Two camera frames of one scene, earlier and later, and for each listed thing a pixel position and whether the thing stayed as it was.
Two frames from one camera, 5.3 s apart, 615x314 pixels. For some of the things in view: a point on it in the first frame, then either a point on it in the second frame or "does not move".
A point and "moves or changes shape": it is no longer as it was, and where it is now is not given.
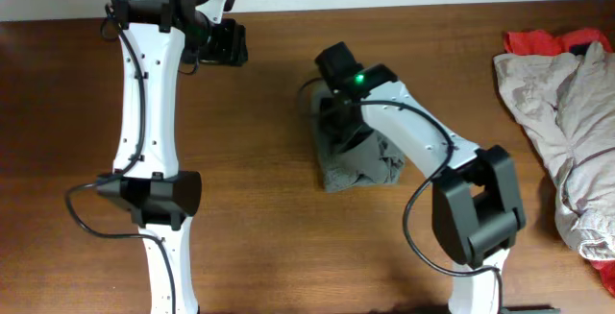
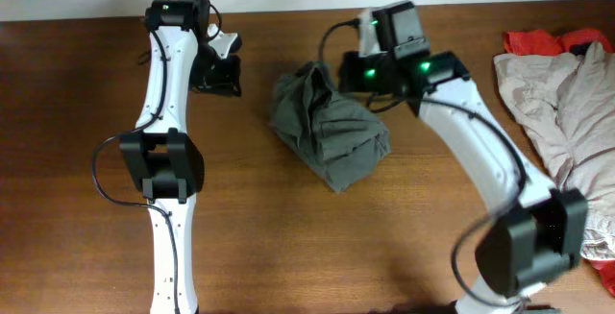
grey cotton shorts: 376,158 moves or changes shape
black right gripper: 343,125 → 353,73
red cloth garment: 543,42 does not move
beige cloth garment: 566,104 does not move
